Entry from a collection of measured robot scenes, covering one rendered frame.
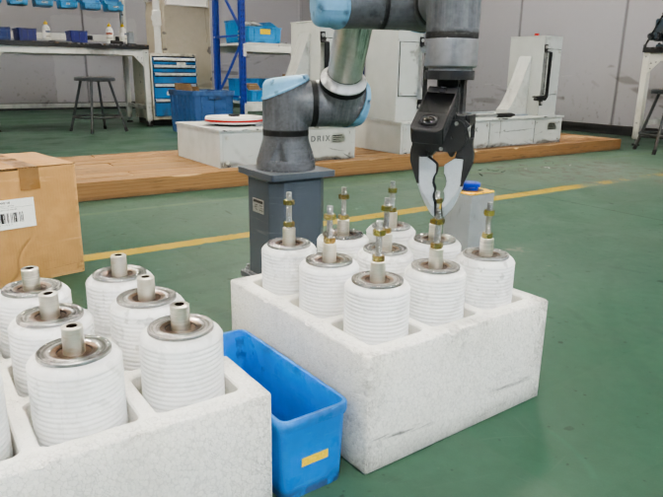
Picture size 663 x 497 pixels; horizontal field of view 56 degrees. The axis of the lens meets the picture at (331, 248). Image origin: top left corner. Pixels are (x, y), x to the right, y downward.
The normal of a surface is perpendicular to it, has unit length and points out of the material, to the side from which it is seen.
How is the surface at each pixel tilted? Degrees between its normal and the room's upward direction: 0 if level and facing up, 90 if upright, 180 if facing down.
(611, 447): 0
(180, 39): 90
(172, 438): 90
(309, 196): 90
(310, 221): 90
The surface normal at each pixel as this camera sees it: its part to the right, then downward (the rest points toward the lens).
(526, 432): 0.01, -0.96
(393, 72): -0.82, 0.15
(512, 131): 0.57, 0.23
